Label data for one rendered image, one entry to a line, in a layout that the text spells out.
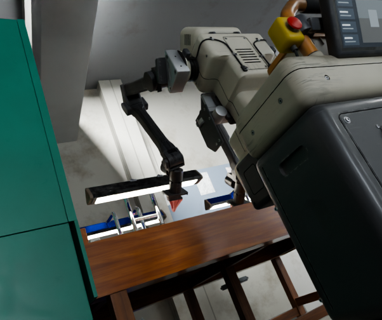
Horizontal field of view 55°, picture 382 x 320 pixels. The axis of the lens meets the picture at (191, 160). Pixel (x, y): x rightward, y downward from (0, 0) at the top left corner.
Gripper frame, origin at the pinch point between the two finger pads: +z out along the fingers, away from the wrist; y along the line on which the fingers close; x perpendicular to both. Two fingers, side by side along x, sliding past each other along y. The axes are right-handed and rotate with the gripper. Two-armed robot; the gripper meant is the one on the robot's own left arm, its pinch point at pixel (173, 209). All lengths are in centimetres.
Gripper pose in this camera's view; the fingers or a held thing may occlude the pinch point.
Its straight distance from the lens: 164.7
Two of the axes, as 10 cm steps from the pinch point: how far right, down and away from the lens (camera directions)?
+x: 5.4, 3.3, -7.8
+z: -0.9, 9.4, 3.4
